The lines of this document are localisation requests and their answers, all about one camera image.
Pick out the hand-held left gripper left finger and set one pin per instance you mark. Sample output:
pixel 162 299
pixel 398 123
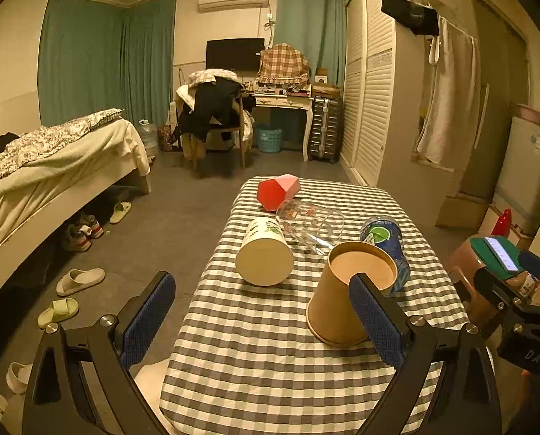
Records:
pixel 145 321

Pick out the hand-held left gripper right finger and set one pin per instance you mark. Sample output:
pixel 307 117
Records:
pixel 378 321

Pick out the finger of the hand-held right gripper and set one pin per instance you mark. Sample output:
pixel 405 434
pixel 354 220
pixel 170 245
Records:
pixel 539 266

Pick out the brown paper cup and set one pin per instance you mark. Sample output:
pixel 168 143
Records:
pixel 338 308

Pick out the blue printed cup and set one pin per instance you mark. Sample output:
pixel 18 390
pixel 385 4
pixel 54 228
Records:
pixel 388 244

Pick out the clear glass cup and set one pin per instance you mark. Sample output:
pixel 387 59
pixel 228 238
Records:
pixel 310 226

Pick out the white paper cup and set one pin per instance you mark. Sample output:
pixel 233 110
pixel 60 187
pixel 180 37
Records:
pixel 265 256

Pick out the red and pink cup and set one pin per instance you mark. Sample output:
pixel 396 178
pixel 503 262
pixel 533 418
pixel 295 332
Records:
pixel 277 190

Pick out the smartphone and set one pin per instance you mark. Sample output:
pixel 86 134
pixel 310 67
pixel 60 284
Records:
pixel 503 253

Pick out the red bottle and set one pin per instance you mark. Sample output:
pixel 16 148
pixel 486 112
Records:
pixel 504 223

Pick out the brown stool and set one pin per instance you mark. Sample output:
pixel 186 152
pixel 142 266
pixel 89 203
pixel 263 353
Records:
pixel 467 272

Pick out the white slipper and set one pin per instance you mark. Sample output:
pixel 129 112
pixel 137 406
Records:
pixel 18 376
pixel 80 280

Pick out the green slipper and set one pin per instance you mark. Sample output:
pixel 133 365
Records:
pixel 120 212
pixel 58 311

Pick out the small white fridge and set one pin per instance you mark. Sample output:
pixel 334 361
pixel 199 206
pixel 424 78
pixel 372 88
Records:
pixel 526 176

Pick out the cardboard box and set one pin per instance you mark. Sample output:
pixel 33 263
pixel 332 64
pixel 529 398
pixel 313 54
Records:
pixel 455 210

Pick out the white sneaker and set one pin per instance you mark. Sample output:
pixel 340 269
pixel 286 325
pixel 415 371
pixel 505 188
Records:
pixel 93 226
pixel 76 240

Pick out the checkered cloth table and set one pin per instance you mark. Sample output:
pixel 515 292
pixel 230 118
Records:
pixel 252 362

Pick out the pink basin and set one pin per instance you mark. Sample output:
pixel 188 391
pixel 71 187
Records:
pixel 530 112

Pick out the bed with cream sheet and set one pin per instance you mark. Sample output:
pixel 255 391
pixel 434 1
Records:
pixel 48 176

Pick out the large water bottle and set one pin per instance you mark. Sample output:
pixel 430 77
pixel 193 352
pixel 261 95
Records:
pixel 147 138

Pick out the white hanging towel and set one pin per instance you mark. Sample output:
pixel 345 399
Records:
pixel 446 95

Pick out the grey suitcase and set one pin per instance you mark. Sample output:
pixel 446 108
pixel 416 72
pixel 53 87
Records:
pixel 325 129

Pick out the wooden chair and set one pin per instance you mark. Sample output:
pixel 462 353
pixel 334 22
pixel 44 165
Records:
pixel 227 133

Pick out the floral patterned duvet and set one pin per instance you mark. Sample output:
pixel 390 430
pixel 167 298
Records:
pixel 39 142

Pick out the blue plastic basket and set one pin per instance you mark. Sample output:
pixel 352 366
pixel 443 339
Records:
pixel 268 138

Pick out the pile of dark clothes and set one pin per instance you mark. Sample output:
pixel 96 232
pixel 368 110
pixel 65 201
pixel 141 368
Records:
pixel 211 104

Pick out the white slatted wardrobe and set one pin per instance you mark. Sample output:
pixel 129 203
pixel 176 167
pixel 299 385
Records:
pixel 369 86

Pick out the white desk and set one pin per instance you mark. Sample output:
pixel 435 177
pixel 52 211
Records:
pixel 281 104

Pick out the teal curtain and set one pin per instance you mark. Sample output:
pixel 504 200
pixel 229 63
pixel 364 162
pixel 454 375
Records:
pixel 310 18
pixel 102 59

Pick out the plaid blanket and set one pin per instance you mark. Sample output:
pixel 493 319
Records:
pixel 283 65

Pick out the black television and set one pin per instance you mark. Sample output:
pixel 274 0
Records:
pixel 235 53

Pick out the black box on wardrobe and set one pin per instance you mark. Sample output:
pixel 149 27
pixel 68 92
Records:
pixel 410 11

